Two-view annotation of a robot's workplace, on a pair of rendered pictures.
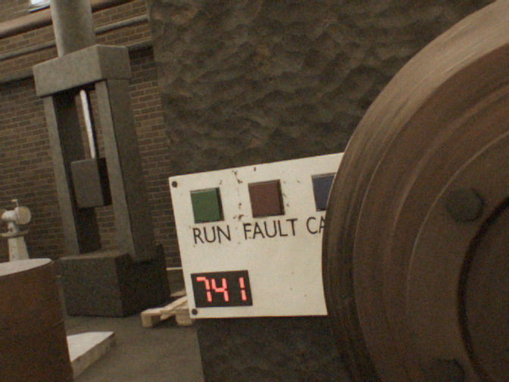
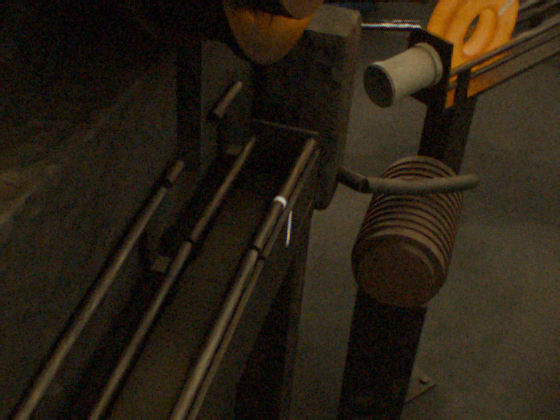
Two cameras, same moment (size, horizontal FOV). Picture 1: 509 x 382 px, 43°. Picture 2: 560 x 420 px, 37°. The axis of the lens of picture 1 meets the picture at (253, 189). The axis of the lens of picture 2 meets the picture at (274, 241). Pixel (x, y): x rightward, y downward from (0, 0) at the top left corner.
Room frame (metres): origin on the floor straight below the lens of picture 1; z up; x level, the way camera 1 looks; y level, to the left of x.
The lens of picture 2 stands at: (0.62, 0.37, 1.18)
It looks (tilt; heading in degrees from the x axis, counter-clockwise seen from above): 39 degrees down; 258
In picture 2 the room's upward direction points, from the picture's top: 5 degrees clockwise
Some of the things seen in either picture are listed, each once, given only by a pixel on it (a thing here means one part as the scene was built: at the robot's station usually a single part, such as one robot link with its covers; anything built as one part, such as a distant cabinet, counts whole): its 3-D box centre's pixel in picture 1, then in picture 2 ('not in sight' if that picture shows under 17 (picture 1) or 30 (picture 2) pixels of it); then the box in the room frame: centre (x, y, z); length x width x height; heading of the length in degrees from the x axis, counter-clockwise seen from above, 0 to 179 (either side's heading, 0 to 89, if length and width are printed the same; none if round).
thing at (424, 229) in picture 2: not in sight; (388, 331); (0.24, -0.51, 0.27); 0.22 x 0.13 x 0.53; 64
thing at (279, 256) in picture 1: (275, 239); not in sight; (0.75, -0.02, 1.15); 0.26 x 0.02 x 0.18; 64
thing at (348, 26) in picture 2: not in sight; (302, 107); (0.41, -0.49, 0.68); 0.11 x 0.08 x 0.24; 154
